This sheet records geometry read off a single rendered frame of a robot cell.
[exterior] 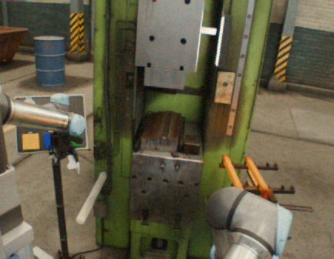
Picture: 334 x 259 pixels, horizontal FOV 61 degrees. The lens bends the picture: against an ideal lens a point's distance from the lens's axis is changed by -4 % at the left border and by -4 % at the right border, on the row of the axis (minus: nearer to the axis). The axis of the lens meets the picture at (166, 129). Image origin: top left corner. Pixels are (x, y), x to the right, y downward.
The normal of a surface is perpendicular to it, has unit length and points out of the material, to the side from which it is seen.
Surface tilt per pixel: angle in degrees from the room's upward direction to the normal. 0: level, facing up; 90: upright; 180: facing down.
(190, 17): 90
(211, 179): 90
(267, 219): 34
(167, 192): 90
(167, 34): 90
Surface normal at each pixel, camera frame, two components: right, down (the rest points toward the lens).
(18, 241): 0.85, 0.27
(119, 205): -0.09, 0.39
